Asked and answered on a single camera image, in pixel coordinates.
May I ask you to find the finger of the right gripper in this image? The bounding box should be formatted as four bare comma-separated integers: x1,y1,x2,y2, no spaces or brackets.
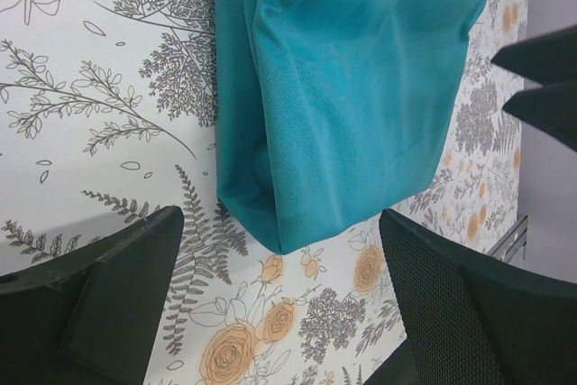
491,25,577,86
502,80,577,151

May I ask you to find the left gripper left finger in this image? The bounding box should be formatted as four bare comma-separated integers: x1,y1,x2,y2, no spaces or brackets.
1,206,184,384

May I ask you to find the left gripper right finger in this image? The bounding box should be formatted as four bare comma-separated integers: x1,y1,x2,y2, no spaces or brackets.
379,209,576,384

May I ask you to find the teal t shirt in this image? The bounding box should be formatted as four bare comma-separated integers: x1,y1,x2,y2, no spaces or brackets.
215,0,487,254

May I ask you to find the floral patterned table mat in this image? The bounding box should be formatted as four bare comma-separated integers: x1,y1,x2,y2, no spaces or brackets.
1,0,528,384

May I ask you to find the aluminium frame rail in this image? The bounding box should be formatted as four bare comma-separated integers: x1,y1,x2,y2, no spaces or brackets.
487,214,528,268

